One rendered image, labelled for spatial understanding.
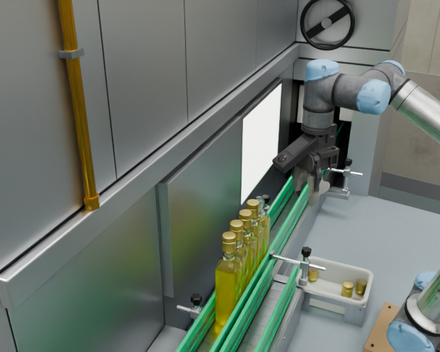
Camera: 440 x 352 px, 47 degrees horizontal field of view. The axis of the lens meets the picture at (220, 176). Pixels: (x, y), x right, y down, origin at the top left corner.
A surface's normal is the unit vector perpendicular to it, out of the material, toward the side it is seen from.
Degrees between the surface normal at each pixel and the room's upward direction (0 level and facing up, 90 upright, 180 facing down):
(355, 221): 0
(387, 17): 90
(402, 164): 90
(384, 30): 90
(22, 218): 90
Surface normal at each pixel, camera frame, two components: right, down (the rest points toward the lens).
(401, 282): 0.00, -0.88
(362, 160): -0.40, 0.43
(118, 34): 0.92, 0.18
